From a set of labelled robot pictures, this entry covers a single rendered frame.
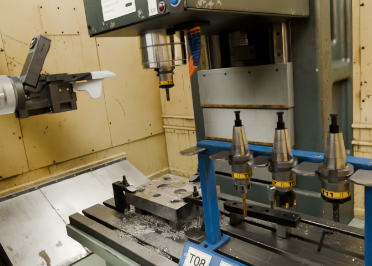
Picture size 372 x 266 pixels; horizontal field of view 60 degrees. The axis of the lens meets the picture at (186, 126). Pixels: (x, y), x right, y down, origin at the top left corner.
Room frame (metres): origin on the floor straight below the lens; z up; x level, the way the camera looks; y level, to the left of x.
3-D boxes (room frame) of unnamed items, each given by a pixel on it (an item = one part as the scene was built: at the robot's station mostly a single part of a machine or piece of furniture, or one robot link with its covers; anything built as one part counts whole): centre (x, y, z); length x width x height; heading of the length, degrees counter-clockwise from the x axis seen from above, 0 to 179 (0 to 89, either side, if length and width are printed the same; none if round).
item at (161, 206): (1.16, 0.08, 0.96); 0.29 x 0.23 x 0.05; 44
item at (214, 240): (0.90, -0.05, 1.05); 0.10 x 0.05 x 0.30; 134
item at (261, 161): (0.70, -0.16, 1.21); 0.07 x 0.05 x 0.01; 134
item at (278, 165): (0.66, -0.20, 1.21); 0.06 x 0.06 x 0.03
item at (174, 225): (1.09, 0.01, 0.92); 0.20 x 0.03 x 0.04; 134
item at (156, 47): (1.13, 0.05, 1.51); 0.16 x 0.16 x 0.12
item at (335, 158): (0.59, -0.28, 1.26); 0.04 x 0.04 x 0.07
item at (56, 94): (0.69, 0.29, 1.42); 0.12 x 0.08 x 0.09; 134
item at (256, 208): (0.97, -0.21, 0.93); 0.26 x 0.05 x 0.06; 49
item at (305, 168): (0.63, -0.24, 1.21); 0.07 x 0.05 x 0.01; 134
